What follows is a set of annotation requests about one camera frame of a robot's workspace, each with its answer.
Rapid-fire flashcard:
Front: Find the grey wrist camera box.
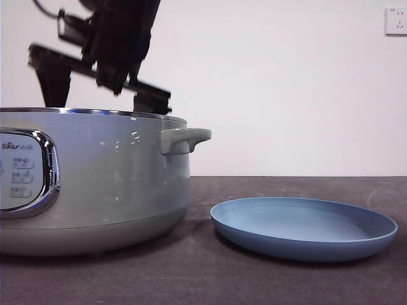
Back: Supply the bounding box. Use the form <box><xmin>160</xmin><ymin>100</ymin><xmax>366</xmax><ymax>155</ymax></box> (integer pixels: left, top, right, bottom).
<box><xmin>58</xmin><ymin>8</ymin><xmax>96</xmax><ymax>45</ymax></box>

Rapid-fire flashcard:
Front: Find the pale green electric steamer pot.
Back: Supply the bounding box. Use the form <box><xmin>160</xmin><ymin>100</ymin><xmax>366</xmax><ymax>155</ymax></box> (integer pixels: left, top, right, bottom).
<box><xmin>0</xmin><ymin>107</ymin><xmax>212</xmax><ymax>257</ymax></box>

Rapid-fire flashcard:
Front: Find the black camera cable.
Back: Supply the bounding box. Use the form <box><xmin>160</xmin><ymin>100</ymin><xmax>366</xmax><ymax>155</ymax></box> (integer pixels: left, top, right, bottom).
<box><xmin>31</xmin><ymin>0</ymin><xmax>64</xmax><ymax>17</ymax></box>

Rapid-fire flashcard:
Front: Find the blue round plate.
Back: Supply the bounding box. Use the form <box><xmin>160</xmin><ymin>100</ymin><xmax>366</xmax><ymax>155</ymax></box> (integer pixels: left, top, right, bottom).
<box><xmin>209</xmin><ymin>196</ymin><xmax>399</xmax><ymax>263</ymax></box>

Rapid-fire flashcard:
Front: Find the white wall socket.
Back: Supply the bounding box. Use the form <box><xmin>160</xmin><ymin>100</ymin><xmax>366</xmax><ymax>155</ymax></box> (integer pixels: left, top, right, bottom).
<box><xmin>385</xmin><ymin>6</ymin><xmax>407</xmax><ymax>36</ymax></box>

